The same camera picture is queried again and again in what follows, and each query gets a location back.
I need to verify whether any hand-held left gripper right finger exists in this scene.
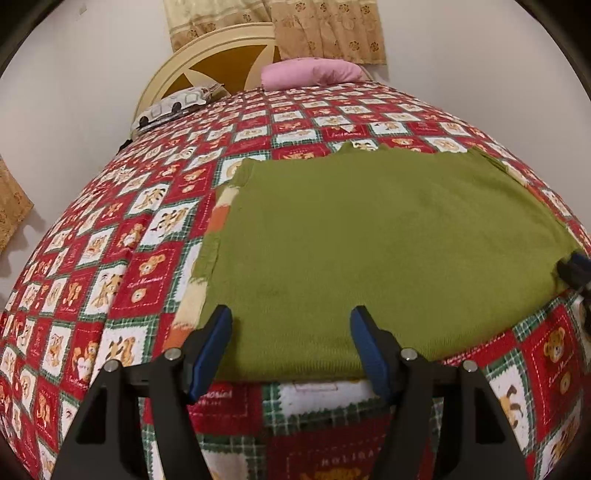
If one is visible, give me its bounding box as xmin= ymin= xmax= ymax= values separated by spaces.
xmin=350 ymin=305 xmax=529 ymax=480

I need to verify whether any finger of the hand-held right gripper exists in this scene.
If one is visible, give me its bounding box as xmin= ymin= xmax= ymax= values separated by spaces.
xmin=556 ymin=251 xmax=591 ymax=297

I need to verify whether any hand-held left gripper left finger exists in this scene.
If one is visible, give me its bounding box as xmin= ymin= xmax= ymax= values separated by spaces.
xmin=51 ymin=305 xmax=232 ymax=480

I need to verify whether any green orange cream striped sweater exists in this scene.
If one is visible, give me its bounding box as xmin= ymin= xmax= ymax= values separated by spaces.
xmin=168 ymin=141 xmax=587 ymax=381

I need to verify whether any red checked bear print blanket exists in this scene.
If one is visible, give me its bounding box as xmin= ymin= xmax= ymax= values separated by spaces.
xmin=0 ymin=80 xmax=591 ymax=480

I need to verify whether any beige patterned cloth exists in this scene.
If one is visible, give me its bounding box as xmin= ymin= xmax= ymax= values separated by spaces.
xmin=0 ymin=157 xmax=34 ymax=256

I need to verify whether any white patterned pillow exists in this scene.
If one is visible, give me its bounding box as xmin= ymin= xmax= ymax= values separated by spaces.
xmin=130 ymin=84 xmax=227 ymax=139

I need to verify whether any pink pillow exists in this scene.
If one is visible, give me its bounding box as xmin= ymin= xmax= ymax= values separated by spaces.
xmin=261 ymin=58 xmax=365 ymax=90

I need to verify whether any cream round headboard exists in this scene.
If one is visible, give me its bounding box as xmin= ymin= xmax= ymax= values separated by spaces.
xmin=134 ymin=23 xmax=375 ymax=134

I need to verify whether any tan floral curtain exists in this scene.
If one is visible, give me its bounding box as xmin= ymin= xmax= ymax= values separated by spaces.
xmin=268 ymin=0 xmax=387 ymax=65

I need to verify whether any light beige floral curtain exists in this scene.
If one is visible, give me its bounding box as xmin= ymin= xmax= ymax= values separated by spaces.
xmin=161 ymin=0 xmax=275 ymax=52

